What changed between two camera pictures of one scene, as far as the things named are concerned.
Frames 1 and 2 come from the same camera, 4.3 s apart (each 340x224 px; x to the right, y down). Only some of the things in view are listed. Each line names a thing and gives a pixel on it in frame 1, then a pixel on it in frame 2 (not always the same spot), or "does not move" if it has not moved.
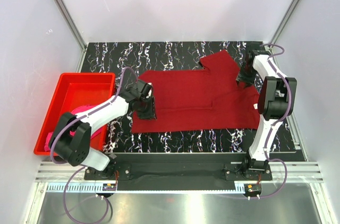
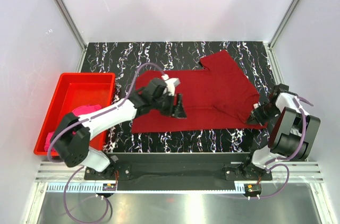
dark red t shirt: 206,98 does not move
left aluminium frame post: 58,0 does not move
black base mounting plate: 178,171 does not move
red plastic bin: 75,90 does not move
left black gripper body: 146,110 → 165,104
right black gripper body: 246,75 → 266,112
